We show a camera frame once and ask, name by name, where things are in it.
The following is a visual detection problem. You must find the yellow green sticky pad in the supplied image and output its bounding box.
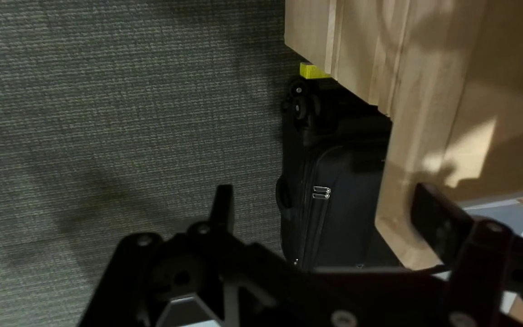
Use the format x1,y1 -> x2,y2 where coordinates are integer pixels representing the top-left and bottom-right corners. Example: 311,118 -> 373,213
300,62 -> 327,80

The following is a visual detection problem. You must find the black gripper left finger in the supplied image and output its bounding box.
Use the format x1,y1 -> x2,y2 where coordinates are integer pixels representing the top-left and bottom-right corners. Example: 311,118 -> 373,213
209,184 -> 235,233

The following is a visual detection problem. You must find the black backpack under desk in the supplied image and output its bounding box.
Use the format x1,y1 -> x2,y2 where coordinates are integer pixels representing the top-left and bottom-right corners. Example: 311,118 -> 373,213
277,78 -> 400,271

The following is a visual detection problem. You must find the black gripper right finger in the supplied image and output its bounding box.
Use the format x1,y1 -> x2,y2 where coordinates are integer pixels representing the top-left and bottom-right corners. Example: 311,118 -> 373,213
411,184 -> 484,267

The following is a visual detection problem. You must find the wooden top drawer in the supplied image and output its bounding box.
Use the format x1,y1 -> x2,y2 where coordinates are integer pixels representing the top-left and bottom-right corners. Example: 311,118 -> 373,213
286,0 -> 523,269

